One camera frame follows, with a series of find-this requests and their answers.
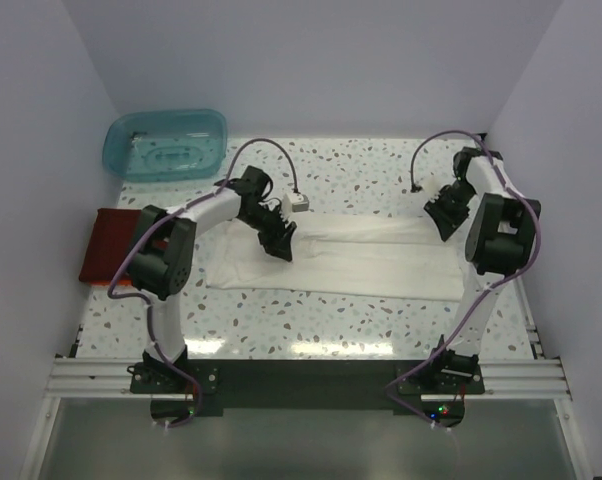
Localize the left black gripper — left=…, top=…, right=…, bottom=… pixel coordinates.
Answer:
left=239, top=204, right=296, bottom=262

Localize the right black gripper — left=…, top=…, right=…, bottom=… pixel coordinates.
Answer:
left=424, top=178, right=476, bottom=242

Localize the white t shirt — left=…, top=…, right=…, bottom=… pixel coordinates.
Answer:
left=206, top=213, right=464, bottom=302

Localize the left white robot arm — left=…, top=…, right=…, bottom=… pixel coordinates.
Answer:
left=120, top=166, right=297, bottom=392

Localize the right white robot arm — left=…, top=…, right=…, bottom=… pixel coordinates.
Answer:
left=416, top=147, right=541, bottom=393

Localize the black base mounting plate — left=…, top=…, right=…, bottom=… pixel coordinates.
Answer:
left=127, top=358, right=486, bottom=426

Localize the teal plastic bin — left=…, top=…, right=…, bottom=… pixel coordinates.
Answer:
left=102, top=109, right=228, bottom=183

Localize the folded dark red shirt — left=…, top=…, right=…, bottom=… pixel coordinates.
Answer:
left=78, top=208, right=141, bottom=286

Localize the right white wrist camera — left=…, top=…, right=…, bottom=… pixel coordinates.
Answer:
left=411, top=176, right=444, bottom=201

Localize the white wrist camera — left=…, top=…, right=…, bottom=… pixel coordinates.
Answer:
left=281, top=192, right=310, bottom=215
left=411, top=176, right=444, bottom=201

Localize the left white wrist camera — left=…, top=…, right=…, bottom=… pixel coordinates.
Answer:
left=281, top=192, right=310, bottom=215

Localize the aluminium extrusion rail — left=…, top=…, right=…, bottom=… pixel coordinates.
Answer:
left=44, top=358, right=572, bottom=400

